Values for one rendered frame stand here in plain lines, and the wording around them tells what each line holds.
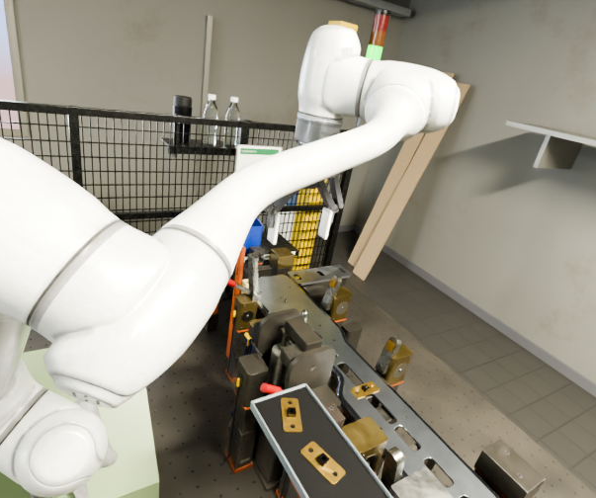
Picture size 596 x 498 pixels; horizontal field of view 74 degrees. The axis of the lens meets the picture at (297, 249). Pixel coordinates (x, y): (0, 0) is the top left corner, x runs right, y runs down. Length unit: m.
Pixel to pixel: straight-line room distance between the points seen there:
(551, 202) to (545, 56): 1.10
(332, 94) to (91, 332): 0.56
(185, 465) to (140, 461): 0.19
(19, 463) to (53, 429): 0.07
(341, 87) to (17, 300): 0.58
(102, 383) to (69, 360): 0.03
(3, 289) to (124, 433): 0.83
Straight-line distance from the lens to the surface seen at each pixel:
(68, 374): 0.40
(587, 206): 3.52
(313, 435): 0.86
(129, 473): 1.21
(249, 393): 1.11
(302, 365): 0.99
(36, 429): 0.93
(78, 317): 0.39
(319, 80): 0.77
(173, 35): 3.69
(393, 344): 1.27
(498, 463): 1.18
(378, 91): 0.72
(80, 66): 3.60
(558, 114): 3.66
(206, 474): 1.34
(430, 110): 0.74
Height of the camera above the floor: 1.81
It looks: 25 degrees down
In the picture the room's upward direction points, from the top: 11 degrees clockwise
